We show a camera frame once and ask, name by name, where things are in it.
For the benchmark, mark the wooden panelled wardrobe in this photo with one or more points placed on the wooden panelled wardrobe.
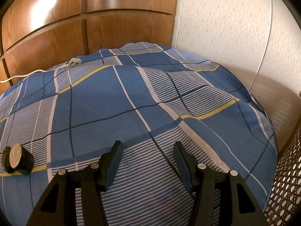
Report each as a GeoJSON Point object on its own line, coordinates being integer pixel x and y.
{"type": "Point", "coordinates": [39, 34]}

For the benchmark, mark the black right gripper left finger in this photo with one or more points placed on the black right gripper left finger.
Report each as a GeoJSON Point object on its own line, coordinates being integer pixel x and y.
{"type": "Point", "coordinates": [56, 205]}

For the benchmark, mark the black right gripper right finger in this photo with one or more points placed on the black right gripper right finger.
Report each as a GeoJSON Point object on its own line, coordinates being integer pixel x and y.
{"type": "Point", "coordinates": [220, 198]}

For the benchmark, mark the blue plaid tablecloth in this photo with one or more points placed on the blue plaid tablecloth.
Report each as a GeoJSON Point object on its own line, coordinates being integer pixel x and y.
{"type": "Point", "coordinates": [147, 96]}

